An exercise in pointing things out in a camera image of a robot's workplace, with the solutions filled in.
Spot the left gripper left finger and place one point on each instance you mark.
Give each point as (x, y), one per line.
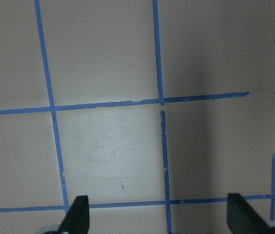
(77, 220)

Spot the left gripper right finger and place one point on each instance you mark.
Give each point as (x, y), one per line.
(243, 219)

